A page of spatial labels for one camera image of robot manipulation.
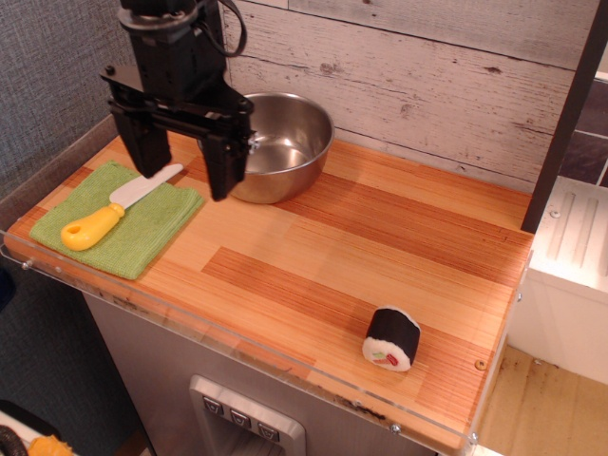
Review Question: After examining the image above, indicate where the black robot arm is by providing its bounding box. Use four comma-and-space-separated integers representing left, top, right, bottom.
102, 1, 254, 201

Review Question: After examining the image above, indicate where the yellow handled toy knife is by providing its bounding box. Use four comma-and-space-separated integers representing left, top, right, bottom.
61, 163, 183, 252

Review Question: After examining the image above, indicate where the stainless steel bowl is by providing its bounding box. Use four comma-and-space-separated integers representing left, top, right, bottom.
231, 92, 334, 204

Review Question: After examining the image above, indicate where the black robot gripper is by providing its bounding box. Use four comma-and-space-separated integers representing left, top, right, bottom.
102, 26, 253, 201

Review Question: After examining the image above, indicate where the clear acrylic edge guard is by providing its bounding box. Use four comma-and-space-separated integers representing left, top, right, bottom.
6, 221, 532, 455

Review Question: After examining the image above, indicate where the silver dispenser panel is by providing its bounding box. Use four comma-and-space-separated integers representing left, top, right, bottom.
189, 375, 307, 455

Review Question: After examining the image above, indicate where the dark right post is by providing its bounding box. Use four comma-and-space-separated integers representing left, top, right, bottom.
521, 0, 607, 234

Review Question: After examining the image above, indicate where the green cloth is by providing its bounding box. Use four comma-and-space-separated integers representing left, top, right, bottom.
29, 161, 204, 280

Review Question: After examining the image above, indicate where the yellow object bottom left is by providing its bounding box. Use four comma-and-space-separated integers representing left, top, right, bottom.
28, 435, 74, 456

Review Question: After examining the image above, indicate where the plush sushi roll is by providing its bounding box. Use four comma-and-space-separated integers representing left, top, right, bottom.
362, 307, 422, 372

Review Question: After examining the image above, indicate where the black cable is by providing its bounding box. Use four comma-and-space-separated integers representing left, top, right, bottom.
197, 0, 249, 59

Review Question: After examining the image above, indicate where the white toy sink unit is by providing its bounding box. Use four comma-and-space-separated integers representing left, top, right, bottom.
507, 178, 607, 383

